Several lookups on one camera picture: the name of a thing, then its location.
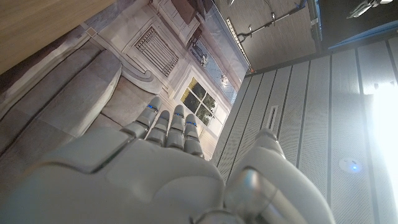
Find round white ceiling device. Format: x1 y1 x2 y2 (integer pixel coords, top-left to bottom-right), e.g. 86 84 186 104
338 157 363 174

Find printed living room backdrop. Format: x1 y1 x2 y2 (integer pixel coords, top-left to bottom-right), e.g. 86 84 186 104
0 0 252 184

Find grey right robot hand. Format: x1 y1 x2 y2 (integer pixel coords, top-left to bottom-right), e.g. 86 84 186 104
0 96 336 224

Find black ceiling bar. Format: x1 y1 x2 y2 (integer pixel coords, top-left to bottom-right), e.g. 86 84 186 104
238 1 308 43

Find narrow ceiling slot vent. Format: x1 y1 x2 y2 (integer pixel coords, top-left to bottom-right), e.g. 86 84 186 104
266 105 280 130

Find perforated metal rail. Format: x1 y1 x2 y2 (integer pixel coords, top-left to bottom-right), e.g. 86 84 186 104
226 17 253 72

